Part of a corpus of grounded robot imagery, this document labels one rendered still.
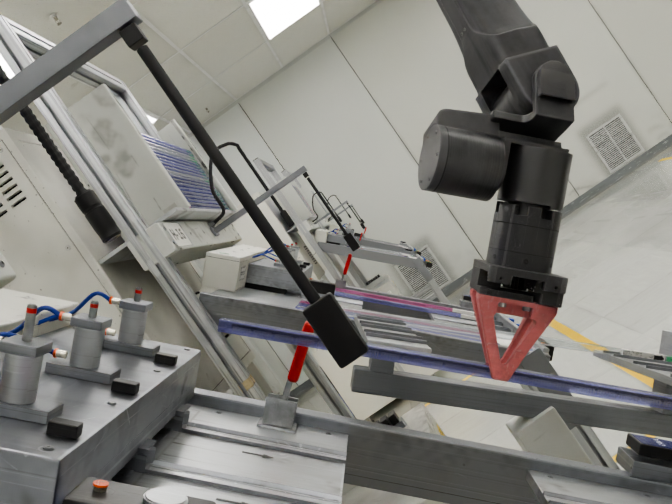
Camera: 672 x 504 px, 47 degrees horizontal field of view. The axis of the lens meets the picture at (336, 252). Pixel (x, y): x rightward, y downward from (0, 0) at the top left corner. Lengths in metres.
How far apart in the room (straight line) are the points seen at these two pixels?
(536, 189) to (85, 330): 0.38
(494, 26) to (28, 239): 1.18
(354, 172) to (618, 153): 2.76
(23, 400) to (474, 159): 0.38
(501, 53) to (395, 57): 7.64
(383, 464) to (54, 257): 1.03
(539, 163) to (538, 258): 0.08
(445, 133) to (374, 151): 7.55
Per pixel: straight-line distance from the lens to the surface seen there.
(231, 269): 1.75
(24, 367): 0.50
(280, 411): 0.75
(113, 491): 0.45
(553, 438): 1.04
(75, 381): 0.60
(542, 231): 0.67
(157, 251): 1.55
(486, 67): 0.73
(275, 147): 8.26
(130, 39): 0.52
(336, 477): 0.66
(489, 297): 0.66
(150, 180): 1.70
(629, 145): 8.62
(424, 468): 0.80
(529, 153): 0.67
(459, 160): 0.64
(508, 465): 0.81
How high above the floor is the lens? 1.15
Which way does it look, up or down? 1 degrees down
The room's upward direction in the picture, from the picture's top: 34 degrees counter-clockwise
